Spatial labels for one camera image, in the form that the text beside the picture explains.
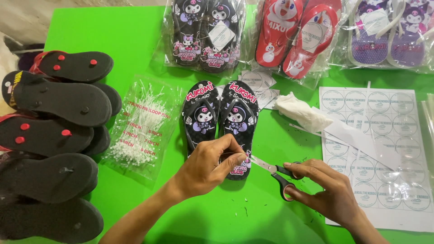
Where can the person's right hand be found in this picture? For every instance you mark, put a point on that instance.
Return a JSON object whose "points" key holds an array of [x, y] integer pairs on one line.
{"points": [[329, 191]]}

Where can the person's left hand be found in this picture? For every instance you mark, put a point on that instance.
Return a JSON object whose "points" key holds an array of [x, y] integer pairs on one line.
{"points": [[200, 169]]}

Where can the black cartoon flip-flop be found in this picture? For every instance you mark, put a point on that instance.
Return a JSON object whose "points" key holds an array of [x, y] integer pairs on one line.
{"points": [[240, 111], [200, 101]]}

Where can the white paper offcut strip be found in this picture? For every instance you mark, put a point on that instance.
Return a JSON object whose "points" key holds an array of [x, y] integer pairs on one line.
{"points": [[352, 135]]}

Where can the white round sticker sheet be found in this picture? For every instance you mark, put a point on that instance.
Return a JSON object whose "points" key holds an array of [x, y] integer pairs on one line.
{"points": [[390, 176]]}

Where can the clear bag of white loop pins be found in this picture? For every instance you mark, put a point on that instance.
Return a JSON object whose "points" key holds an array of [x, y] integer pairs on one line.
{"points": [[142, 128]]}

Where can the crumpled white tissue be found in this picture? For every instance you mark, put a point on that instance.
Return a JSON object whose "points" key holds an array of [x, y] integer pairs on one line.
{"points": [[298, 111]]}

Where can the pile of cut label squares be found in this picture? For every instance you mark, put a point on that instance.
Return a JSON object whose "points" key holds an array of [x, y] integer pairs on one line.
{"points": [[257, 81]]}

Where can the stack of clear plastic bags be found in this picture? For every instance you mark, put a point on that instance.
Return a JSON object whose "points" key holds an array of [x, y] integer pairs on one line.
{"points": [[430, 128]]}

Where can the bagged black cartoon flip-flops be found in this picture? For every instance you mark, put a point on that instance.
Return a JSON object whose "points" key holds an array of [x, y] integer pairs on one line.
{"points": [[205, 34]]}

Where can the pile of upturned black sandals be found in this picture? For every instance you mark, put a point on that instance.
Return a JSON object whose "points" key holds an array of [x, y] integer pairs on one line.
{"points": [[61, 101]]}

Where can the bagged red cartoon flip-flops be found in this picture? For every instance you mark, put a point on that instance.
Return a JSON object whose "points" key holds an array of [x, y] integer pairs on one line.
{"points": [[295, 37]]}

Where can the bagged purple cartoon flip-flops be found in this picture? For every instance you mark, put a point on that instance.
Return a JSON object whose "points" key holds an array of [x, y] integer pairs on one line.
{"points": [[390, 37]]}

